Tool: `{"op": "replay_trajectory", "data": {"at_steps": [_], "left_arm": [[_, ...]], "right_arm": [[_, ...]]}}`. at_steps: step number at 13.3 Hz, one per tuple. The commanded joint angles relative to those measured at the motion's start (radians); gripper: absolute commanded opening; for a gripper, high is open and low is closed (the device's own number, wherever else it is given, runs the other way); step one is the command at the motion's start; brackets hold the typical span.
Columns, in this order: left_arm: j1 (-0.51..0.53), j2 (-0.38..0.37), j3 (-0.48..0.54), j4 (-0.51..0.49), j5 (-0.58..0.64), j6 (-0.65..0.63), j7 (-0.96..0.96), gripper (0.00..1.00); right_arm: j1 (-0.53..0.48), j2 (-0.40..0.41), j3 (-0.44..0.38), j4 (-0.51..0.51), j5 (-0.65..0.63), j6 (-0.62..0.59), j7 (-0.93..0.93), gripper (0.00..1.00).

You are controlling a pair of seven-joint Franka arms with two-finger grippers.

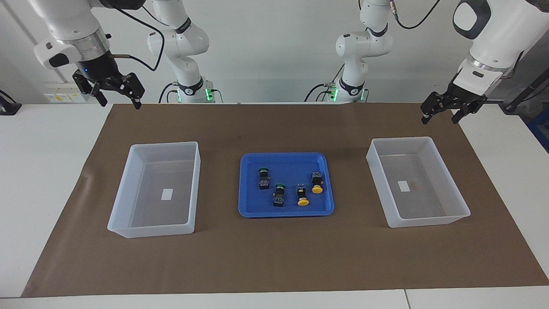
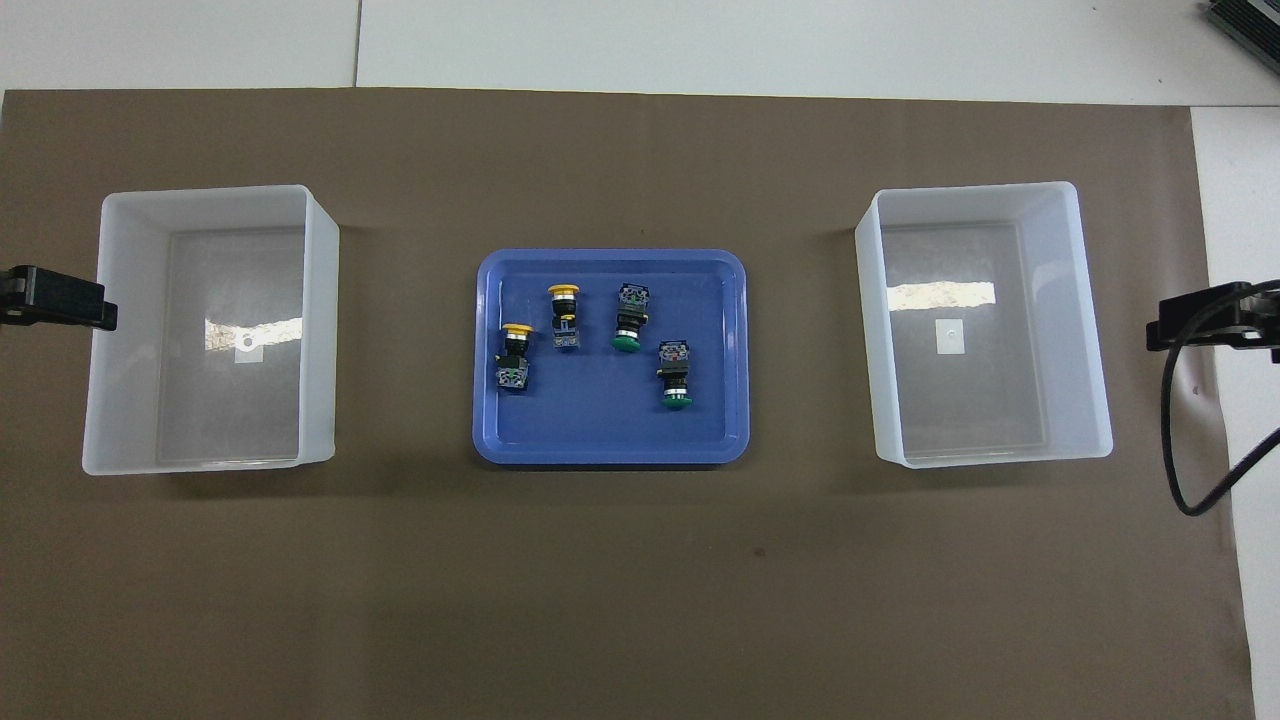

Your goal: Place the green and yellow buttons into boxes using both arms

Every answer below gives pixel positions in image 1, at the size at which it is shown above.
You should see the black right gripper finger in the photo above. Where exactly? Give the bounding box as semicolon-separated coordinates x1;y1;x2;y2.
72;70;108;107
115;73;145;110

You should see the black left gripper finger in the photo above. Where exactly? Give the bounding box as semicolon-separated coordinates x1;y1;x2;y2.
420;91;449;125
451;103;481;125

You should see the black tripod stand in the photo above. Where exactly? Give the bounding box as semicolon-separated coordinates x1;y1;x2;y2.
500;69;549;113

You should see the blue crate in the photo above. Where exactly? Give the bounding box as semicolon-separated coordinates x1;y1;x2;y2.
527;107;549;153

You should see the black clamp stand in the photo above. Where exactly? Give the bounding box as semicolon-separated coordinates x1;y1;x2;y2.
0;90;22;115

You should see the translucent white plastic box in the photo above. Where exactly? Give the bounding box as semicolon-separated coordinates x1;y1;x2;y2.
366;136;471;228
107;142;201;239

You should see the blue plastic tray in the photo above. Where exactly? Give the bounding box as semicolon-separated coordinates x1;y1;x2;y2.
238;152;335;218

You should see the brown paper table mat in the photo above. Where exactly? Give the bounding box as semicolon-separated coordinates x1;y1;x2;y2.
21;103;549;297

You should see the white wall socket strip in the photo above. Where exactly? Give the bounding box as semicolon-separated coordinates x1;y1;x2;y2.
44;88;93;103

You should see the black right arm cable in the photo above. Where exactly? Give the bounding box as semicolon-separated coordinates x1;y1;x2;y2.
103;0;166;72

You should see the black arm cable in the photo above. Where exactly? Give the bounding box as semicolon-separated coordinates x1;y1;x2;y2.
103;0;166;72
391;0;442;30

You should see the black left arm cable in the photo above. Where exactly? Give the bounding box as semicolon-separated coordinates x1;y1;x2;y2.
391;0;442;30

